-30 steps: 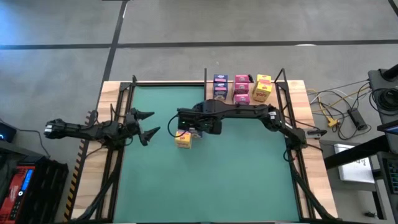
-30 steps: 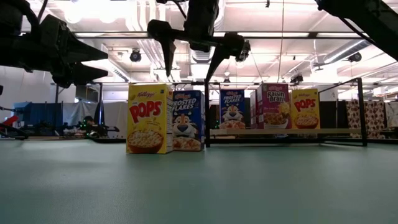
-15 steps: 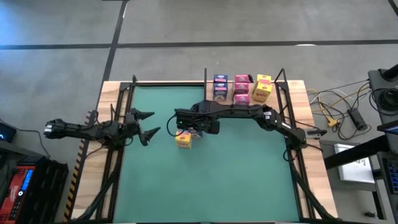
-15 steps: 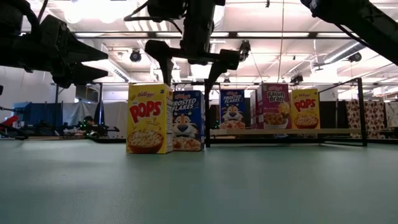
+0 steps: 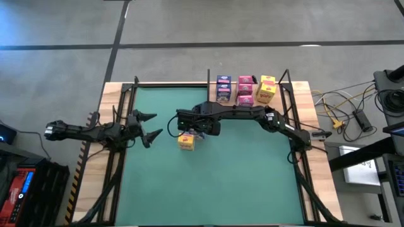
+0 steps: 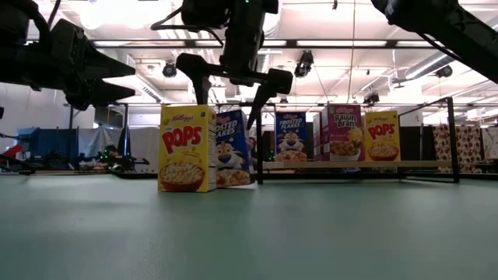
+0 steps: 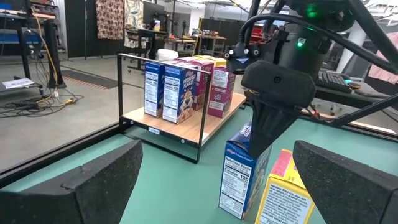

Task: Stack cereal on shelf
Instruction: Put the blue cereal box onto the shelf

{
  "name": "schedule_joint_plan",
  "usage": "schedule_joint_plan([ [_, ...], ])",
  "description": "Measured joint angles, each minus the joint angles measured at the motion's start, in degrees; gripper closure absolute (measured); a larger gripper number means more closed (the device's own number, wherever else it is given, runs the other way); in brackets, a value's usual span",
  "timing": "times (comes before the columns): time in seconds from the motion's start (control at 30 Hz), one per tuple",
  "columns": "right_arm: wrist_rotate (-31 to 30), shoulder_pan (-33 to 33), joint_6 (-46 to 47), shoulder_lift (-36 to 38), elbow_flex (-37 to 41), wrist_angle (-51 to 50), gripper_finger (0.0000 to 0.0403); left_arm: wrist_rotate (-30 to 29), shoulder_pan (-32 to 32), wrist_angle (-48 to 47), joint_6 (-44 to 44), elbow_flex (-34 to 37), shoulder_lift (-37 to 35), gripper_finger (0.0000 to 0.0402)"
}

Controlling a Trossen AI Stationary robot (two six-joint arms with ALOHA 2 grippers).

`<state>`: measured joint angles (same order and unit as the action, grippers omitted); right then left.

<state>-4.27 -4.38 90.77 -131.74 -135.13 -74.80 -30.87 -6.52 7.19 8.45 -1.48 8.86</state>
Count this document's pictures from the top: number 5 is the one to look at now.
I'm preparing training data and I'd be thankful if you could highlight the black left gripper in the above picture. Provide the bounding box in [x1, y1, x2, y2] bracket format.
[124, 109, 164, 149]

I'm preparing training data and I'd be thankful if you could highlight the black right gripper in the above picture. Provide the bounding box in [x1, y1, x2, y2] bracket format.
[188, 108, 222, 137]

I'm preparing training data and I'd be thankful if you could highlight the wooden shelf board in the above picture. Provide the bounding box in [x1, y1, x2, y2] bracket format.
[208, 81, 287, 118]

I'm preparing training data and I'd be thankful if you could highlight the yellow black hazard tape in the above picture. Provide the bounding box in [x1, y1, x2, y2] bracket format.
[64, 112, 99, 225]

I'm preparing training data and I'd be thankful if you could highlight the black crate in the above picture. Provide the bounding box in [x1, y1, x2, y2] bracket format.
[30, 159, 71, 227]

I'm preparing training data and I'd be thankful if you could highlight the black device with blue light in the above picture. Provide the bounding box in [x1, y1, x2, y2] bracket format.
[0, 122, 18, 146]

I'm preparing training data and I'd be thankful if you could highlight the black beam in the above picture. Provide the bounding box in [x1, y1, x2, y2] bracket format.
[328, 136, 396, 173]

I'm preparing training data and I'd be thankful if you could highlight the white paper sheet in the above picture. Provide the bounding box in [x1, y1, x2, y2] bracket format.
[338, 144, 382, 187]

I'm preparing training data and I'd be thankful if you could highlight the red and black power unit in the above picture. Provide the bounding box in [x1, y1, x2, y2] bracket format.
[0, 166, 36, 227]

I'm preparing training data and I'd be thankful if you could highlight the black cylinder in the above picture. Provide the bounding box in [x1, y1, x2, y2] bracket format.
[386, 64, 404, 83]

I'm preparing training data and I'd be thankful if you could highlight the black keyboard with blue light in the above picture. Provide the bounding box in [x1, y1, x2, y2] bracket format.
[387, 156, 404, 198]

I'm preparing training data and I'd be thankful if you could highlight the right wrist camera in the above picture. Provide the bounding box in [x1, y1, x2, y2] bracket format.
[175, 108, 194, 132]

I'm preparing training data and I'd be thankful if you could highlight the black aluminium table frame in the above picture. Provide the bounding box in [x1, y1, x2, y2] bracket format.
[71, 68, 345, 227]

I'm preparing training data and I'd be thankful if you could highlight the coiled black cable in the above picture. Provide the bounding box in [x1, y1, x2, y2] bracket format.
[374, 89, 404, 118]

